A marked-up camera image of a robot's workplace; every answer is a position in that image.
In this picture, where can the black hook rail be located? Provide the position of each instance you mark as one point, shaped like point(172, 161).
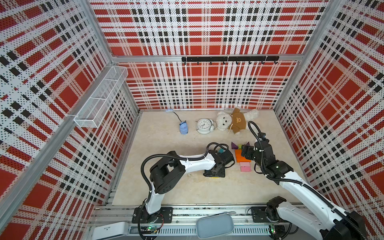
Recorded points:
point(261, 59)

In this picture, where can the white wire basket shelf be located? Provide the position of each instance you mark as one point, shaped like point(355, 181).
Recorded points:
point(95, 108)

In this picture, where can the pink block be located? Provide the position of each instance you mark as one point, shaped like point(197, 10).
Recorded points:
point(246, 169)
point(245, 165)

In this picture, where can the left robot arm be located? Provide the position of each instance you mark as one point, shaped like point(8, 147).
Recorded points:
point(162, 172)

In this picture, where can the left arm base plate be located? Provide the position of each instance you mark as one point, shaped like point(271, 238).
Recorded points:
point(164, 215)

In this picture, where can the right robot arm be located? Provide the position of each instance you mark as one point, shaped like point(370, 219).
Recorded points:
point(327, 221)

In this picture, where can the orange rectangular block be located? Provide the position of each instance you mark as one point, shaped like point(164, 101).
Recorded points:
point(239, 156)

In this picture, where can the grey pouch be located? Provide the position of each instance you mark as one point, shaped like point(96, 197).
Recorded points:
point(214, 226)

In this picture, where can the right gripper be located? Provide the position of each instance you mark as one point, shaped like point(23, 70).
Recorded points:
point(247, 150)

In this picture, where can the white box device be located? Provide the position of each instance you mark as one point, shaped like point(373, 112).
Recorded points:
point(110, 231)

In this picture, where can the white alarm clock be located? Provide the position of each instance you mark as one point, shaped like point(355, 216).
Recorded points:
point(205, 126)

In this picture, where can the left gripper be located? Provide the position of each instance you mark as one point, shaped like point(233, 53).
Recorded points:
point(221, 174)

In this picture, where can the white teddy bear brown hoodie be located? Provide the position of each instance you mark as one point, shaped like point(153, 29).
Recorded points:
point(235, 121)

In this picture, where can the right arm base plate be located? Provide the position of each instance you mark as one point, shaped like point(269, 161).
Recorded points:
point(259, 215)

